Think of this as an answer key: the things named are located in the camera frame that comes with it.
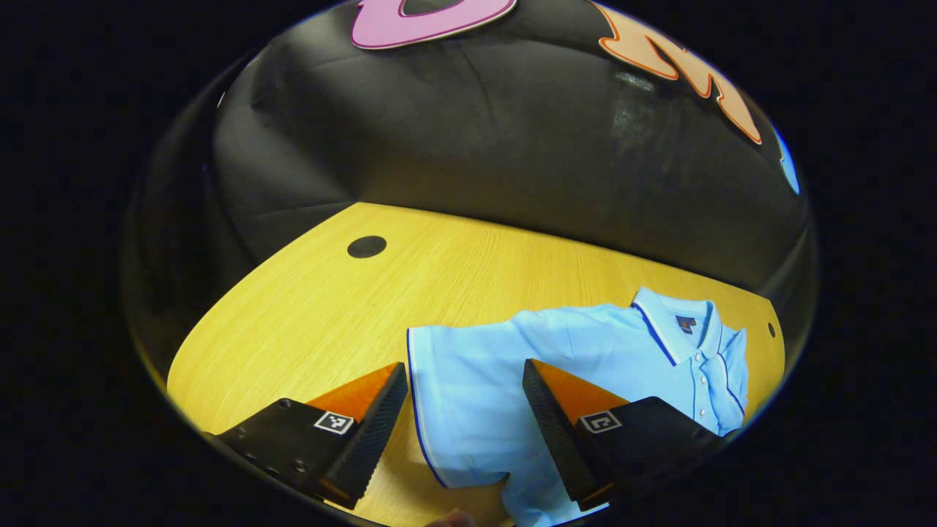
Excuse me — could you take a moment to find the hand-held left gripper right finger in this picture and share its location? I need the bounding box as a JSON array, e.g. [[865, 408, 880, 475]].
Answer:
[[522, 358, 734, 514]]

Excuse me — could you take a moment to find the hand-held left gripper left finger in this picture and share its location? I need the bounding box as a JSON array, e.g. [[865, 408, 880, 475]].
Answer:
[[204, 362, 409, 512]]

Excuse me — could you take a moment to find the light blue polo T-shirt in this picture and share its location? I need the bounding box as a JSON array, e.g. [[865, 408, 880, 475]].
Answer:
[[406, 287, 750, 527]]

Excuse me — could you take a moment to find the black backdrop cloth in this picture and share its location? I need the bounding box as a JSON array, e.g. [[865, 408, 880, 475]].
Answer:
[[124, 0, 817, 367]]

